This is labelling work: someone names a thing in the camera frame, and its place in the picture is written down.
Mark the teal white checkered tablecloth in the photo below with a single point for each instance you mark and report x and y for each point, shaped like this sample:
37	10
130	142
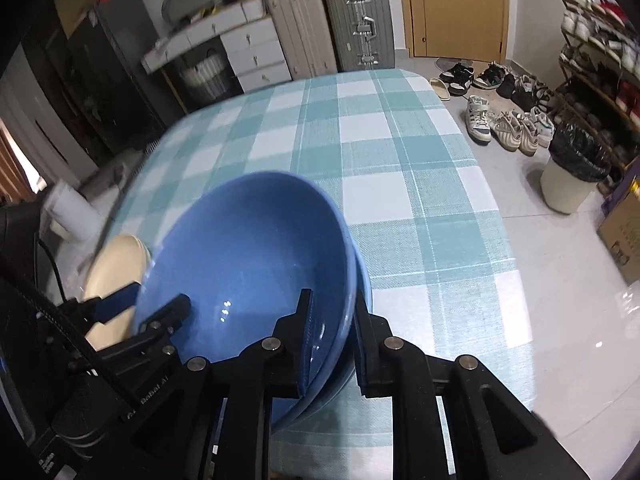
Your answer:
390	185

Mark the blue bowl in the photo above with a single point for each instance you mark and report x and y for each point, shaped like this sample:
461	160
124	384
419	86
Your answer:
366	285
240	260

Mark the silver suitcase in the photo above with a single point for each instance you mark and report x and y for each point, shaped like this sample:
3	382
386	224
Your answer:
357	25

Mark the purple box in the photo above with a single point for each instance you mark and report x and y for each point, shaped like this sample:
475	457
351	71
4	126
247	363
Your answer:
622	185

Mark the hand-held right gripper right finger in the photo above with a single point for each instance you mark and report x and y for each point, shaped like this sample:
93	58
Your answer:
362	360

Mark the group of sneakers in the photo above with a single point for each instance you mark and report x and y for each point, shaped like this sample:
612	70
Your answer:
505	125

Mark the cream round plate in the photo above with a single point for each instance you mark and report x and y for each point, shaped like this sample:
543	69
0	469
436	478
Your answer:
148	259
115	270

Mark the beige slipper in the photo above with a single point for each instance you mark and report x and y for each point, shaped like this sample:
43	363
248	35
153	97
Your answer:
441	89

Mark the beige suitcase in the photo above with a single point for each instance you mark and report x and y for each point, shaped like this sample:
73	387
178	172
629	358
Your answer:
300	30

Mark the brown wooden panel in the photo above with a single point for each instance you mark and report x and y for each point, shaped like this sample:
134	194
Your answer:
10	165

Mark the wooden door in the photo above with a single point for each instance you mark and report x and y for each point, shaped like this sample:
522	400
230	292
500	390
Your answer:
455	10

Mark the large cardboard box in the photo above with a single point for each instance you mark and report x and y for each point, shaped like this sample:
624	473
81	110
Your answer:
622	240

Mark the white desk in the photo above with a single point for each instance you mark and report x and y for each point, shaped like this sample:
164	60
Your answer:
200	32

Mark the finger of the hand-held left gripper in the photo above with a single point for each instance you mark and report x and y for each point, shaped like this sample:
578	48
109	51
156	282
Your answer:
117	305
167	317

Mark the grey slipper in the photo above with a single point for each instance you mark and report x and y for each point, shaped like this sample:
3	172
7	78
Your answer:
450	63

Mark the cream trash bin black bag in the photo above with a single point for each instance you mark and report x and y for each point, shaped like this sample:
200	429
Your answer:
565	190

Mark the black cabinet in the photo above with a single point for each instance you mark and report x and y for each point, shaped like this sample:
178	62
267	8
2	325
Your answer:
115	60

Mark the wicker basket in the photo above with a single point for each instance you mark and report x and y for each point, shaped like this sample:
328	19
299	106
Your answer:
205	77

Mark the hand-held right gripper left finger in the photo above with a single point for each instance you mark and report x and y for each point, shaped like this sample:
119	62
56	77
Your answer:
305	345

